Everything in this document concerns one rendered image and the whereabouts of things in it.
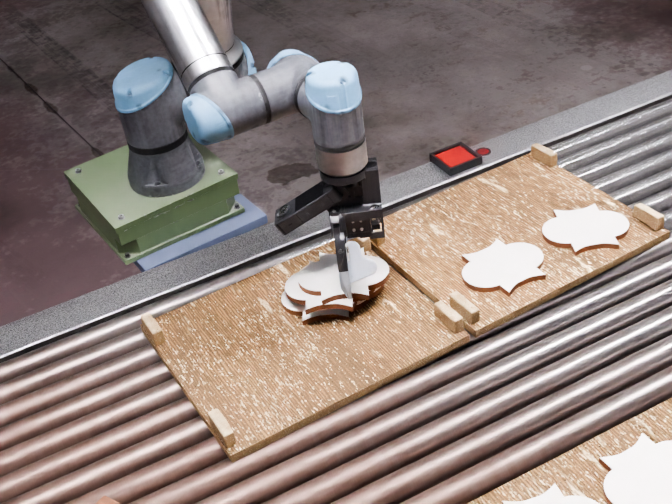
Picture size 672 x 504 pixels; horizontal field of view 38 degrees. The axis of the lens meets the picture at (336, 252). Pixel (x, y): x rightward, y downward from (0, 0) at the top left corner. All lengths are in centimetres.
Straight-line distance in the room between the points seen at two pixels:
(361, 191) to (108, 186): 68
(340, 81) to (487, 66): 308
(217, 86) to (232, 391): 45
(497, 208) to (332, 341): 44
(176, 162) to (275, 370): 55
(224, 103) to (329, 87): 16
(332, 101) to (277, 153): 255
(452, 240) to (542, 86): 256
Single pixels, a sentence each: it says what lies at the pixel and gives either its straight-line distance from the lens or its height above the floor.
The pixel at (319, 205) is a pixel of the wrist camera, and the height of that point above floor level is 114.
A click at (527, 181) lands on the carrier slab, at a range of 184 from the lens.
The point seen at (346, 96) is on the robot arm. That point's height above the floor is 132.
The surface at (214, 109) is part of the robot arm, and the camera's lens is 138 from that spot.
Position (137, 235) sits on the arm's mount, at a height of 92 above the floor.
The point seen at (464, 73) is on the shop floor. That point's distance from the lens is 434.
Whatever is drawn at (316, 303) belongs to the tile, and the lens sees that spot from 151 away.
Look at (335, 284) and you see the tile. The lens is 152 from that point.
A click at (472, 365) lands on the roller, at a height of 91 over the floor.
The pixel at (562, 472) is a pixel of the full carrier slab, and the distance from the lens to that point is 131.
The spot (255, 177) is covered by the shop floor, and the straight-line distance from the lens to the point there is 375.
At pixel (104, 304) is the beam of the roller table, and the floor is 91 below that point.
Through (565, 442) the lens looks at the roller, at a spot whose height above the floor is 91.
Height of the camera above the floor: 193
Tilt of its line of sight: 36 degrees down
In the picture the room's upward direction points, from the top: 8 degrees counter-clockwise
